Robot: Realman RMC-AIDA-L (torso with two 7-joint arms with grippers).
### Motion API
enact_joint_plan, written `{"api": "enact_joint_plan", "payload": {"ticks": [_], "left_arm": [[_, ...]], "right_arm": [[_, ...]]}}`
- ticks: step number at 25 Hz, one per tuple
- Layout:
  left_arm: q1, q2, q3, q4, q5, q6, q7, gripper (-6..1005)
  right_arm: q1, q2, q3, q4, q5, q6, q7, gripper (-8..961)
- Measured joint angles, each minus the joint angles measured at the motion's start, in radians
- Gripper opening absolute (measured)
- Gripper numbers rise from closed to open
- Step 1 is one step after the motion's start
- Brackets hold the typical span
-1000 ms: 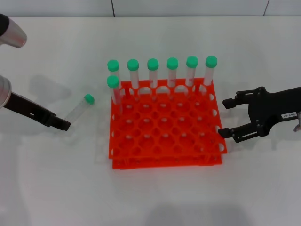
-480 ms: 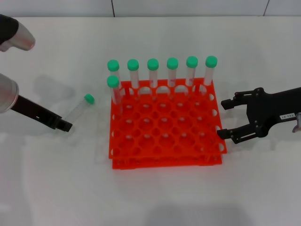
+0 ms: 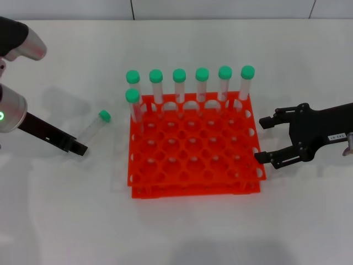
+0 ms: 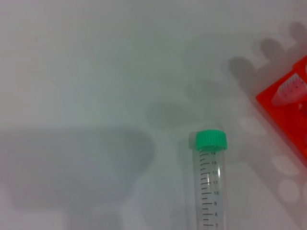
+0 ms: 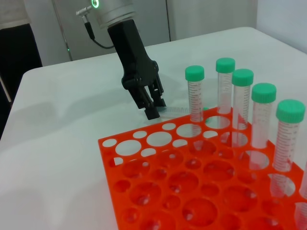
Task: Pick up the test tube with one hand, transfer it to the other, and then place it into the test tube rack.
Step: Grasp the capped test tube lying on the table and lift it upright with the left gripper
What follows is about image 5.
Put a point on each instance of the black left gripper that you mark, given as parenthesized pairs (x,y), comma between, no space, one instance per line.
(132,55)

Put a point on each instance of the black background object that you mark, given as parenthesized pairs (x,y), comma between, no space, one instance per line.
(16,60)

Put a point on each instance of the orange plastic test tube rack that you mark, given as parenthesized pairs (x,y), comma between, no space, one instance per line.
(106,152)

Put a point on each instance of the green capped clear test tube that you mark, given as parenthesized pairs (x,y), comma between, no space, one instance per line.
(290,110)
(225,65)
(242,76)
(194,73)
(175,110)
(263,93)

